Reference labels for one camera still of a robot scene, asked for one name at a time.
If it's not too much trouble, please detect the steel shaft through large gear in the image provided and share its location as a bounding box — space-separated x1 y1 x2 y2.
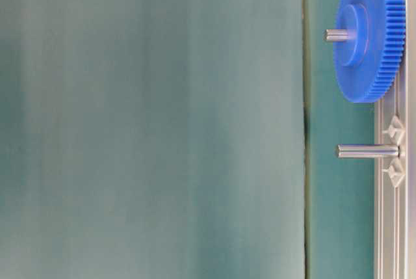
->
324 29 353 42

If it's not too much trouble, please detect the free steel shaft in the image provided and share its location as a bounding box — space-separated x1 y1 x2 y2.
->
335 144 400 159

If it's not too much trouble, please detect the large blue gear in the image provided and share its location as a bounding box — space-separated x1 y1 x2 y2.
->
333 0 406 103

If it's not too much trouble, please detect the grey shaft mounting bracket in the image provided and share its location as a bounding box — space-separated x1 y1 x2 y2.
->
382 116 406 188

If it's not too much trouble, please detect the aluminium extrusion rail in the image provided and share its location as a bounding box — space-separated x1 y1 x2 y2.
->
374 0 415 278

